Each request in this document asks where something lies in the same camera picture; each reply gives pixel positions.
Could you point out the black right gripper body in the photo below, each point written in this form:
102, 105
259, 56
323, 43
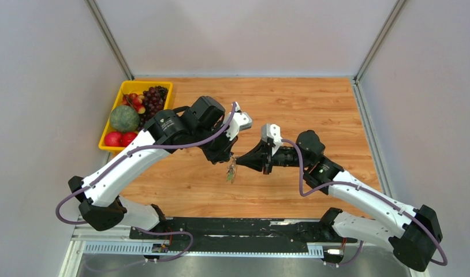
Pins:
268, 157

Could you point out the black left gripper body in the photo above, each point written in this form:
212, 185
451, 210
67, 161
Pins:
214, 149

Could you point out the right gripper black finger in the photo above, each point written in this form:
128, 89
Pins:
253, 156
254, 166

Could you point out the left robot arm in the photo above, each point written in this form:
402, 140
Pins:
204, 124

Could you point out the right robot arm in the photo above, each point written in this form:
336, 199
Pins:
413, 235

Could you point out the dark grape bunch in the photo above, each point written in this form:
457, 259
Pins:
152, 100

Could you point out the red apple right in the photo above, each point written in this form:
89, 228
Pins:
127, 138

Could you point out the red apple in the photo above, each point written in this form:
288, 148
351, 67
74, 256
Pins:
127, 138
113, 139

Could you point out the small red fruits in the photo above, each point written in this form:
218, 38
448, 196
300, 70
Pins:
134, 100

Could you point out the green melon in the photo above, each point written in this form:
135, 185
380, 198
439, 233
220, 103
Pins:
124, 119

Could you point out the red apple left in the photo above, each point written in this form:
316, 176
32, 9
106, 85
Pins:
113, 139

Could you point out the yellow plastic bin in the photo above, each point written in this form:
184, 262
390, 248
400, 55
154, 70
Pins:
138, 87

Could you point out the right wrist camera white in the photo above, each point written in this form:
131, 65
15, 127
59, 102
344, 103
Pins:
271, 135

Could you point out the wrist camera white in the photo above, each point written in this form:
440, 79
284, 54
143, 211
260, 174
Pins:
271, 135
240, 121

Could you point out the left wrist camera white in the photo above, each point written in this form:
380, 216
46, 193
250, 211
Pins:
240, 121

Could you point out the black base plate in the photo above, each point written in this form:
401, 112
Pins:
241, 235

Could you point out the aluminium frame post left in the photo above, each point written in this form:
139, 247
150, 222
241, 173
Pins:
109, 38

